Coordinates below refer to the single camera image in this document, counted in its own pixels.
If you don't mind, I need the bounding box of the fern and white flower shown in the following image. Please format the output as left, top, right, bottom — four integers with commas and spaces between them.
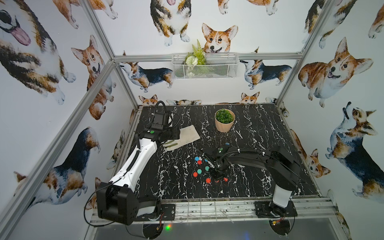
183, 40, 207, 78

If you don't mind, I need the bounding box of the potted green plant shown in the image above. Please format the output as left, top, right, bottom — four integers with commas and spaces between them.
215, 109, 236, 133

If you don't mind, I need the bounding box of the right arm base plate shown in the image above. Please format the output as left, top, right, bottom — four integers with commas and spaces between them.
254, 201, 298, 219

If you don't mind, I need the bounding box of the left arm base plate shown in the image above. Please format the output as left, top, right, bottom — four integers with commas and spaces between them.
135, 204, 176, 222

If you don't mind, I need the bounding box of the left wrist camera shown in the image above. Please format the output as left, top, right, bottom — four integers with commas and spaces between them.
150, 113, 170, 131

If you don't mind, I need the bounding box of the white wire basket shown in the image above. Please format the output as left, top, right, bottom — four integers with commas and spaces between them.
172, 53, 240, 80

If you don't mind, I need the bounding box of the beige paper sheet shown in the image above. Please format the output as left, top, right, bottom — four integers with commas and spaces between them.
163, 125, 201, 152

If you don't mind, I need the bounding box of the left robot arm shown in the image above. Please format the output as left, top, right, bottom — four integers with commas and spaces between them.
96, 128, 180, 225

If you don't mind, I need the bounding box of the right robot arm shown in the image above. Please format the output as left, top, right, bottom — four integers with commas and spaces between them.
198, 145, 302, 210

